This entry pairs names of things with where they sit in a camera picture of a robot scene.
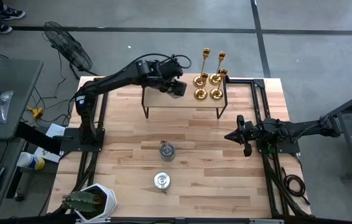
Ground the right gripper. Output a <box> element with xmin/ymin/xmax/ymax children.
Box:
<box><xmin>225</xmin><ymin>114</ymin><xmax>260</xmax><ymax>157</ymax></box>

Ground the tall gold candlestick holder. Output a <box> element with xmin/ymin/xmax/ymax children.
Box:
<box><xmin>193</xmin><ymin>47</ymin><xmax>211</xmax><ymax>88</ymax></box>

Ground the short gold candlestick holder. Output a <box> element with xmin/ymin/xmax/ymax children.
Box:
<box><xmin>193</xmin><ymin>72</ymin><xmax>210</xmax><ymax>101</ymax></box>

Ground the medium gold candlestick holder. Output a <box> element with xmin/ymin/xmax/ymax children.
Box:
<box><xmin>208</xmin><ymin>51</ymin><xmax>227</xmax><ymax>86</ymax></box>
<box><xmin>210</xmin><ymin>68</ymin><xmax>229</xmax><ymax>101</ymax></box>

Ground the silver tin candle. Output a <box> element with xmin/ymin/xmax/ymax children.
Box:
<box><xmin>153</xmin><ymin>171</ymin><xmax>172</xmax><ymax>194</ymax></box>
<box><xmin>159</xmin><ymin>139</ymin><xmax>177</xmax><ymax>162</ymax></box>

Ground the wooden shelf with black legs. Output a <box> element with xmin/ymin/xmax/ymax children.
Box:
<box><xmin>141</xmin><ymin>68</ymin><xmax>231</xmax><ymax>120</ymax></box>

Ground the black floor fan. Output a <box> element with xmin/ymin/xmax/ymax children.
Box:
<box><xmin>41</xmin><ymin>21</ymin><xmax>100</xmax><ymax>80</ymax></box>

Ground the white angular plant pot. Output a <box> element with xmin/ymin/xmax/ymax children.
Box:
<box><xmin>69</xmin><ymin>183</ymin><xmax>118</xmax><ymax>223</ymax></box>

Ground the yellow power plug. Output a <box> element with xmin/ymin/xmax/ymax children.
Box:
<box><xmin>26</xmin><ymin>106</ymin><xmax>45</xmax><ymax>119</ymax></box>

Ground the white paper sheet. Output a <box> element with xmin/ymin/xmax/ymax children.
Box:
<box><xmin>34</xmin><ymin>123</ymin><xmax>67</xmax><ymax>164</ymax></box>

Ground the green cactus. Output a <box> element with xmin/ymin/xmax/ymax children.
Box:
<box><xmin>60</xmin><ymin>190</ymin><xmax>103</xmax><ymax>214</ymax></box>

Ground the grey side table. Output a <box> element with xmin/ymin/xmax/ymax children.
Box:
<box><xmin>0</xmin><ymin>57</ymin><xmax>44</xmax><ymax>141</ymax></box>

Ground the white and yellow bottle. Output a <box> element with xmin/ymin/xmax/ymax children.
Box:
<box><xmin>16</xmin><ymin>151</ymin><xmax>46</xmax><ymax>170</ymax></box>

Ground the clear plastic bag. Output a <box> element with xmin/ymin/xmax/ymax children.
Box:
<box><xmin>0</xmin><ymin>90</ymin><xmax>14</xmax><ymax>125</ymax></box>

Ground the black sneaker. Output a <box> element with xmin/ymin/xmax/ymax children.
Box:
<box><xmin>0</xmin><ymin>7</ymin><xmax>27</xmax><ymax>21</ymax></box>
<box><xmin>0</xmin><ymin>20</ymin><xmax>14</xmax><ymax>35</ymax></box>

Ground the dark grey computer desk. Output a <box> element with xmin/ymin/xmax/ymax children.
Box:
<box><xmin>0</xmin><ymin>138</ymin><xmax>29</xmax><ymax>218</ymax></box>

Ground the black metal rig frame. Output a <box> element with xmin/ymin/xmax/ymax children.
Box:
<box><xmin>70</xmin><ymin>68</ymin><xmax>313</xmax><ymax>224</ymax></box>

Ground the coiled black cable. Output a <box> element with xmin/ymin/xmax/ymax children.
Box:
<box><xmin>282</xmin><ymin>167</ymin><xmax>311</xmax><ymax>206</ymax></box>

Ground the grey metal table frame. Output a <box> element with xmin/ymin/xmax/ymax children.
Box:
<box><xmin>318</xmin><ymin>84</ymin><xmax>352</xmax><ymax>181</ymax></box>

